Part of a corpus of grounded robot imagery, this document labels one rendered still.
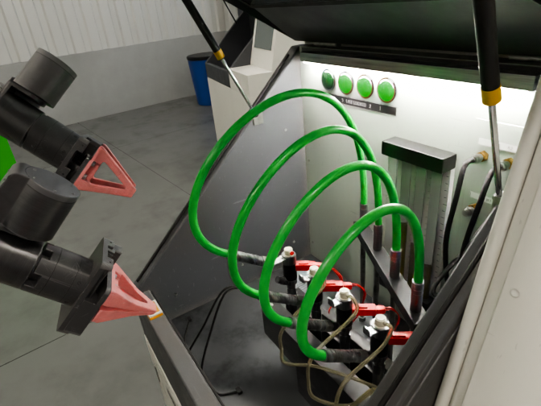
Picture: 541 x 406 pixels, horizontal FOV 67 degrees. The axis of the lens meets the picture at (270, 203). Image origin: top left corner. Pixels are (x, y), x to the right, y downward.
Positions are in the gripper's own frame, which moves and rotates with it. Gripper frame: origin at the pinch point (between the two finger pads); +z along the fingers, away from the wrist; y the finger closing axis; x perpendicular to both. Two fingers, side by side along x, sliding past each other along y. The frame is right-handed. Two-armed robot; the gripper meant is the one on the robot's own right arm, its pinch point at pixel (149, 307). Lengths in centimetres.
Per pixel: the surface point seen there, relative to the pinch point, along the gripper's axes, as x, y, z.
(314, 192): 1.3, 24.0, 10.5
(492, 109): -10.6, 43.2, 14.1
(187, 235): 46, -7, 18
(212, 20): 756, 108, 118
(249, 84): 291, 40, 89
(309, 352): -8.7, 7.4, 18.3
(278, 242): -0.3, 16.0, 9.7
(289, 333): 12.5, -2.7, 33.4
